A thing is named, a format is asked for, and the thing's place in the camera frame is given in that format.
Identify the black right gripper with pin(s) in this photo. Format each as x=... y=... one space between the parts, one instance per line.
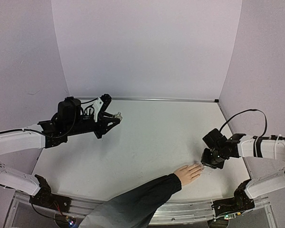
x=208 y=162

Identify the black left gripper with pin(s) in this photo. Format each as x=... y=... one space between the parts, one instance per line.
x=103 y=129

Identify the glitter nail polish bottle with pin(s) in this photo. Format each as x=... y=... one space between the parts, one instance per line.
x=118 y=116

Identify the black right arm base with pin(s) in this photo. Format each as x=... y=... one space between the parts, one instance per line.
x=239 y=203

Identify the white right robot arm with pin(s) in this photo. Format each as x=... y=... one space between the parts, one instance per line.
x=262 y=149

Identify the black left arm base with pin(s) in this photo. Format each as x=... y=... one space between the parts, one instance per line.
x=46 y=199

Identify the dark sleeved forearm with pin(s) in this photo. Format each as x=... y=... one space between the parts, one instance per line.
x=135 y=208

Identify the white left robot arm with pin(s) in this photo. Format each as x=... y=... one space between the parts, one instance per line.
x=37 y=136

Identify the mannequin hand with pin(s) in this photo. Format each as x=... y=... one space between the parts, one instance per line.
x=189 y=173

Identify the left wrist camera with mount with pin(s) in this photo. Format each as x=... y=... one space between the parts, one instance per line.
x=97 y=106

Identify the aluminium table frame rail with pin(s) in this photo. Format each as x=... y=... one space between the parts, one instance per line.
x=194 y=214

